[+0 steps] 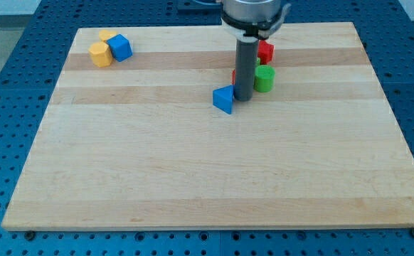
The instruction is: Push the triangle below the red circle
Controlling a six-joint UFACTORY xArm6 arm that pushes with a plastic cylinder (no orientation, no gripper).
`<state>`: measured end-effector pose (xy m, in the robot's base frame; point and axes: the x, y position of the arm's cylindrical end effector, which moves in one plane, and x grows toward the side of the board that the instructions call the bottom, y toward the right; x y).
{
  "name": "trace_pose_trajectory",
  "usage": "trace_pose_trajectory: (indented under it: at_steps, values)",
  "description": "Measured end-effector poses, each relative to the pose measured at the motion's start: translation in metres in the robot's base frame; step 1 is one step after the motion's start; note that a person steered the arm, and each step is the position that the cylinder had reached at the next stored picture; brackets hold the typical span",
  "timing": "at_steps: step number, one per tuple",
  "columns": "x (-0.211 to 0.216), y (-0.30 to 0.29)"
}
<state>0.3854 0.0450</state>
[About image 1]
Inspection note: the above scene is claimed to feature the blue triangle block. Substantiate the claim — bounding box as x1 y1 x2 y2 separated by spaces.
212 85 233 114

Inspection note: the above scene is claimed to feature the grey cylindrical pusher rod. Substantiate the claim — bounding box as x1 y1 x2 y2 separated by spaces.
234 41 258 102

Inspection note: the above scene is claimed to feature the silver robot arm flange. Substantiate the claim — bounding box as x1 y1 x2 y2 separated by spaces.
221 0 292 43

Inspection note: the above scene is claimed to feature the red circle block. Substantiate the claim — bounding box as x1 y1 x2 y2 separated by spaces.
231 69 235 85

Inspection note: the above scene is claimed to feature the light wooden board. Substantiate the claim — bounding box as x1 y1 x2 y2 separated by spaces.
1 22 414 231

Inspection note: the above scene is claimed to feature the green cylinder block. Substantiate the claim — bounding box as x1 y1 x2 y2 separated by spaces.
254 65 275 92

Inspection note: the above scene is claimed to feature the red star block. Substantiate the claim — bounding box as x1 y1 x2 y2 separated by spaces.
258 41 275 65

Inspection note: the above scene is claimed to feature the blue cube block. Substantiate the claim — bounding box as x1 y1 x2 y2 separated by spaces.
106 34 133 62

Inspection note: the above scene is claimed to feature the yellow hexagon block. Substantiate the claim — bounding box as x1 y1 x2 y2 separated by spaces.
88 41 113 68

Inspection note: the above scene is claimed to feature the yellow rear block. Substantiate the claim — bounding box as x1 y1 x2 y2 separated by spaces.
98 29 118 42

